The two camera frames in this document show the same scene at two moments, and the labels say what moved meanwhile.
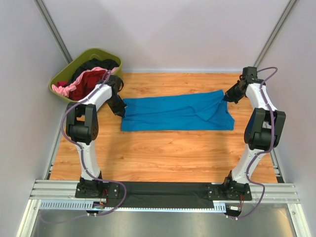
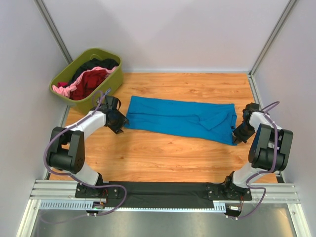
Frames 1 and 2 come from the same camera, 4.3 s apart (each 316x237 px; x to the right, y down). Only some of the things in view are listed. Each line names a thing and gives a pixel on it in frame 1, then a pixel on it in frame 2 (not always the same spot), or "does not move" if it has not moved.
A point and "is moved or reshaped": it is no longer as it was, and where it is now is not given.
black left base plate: (108, 190) does not move
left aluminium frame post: (47, 19) does not move
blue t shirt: (207, 111) is moved or reshaped
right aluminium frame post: (289, 7) does not move
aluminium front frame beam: (265, 193) does not move
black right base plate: (228, 192) does not move
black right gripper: (233, 93) to (241, 133)
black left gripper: (118, 105) to (118, 123)
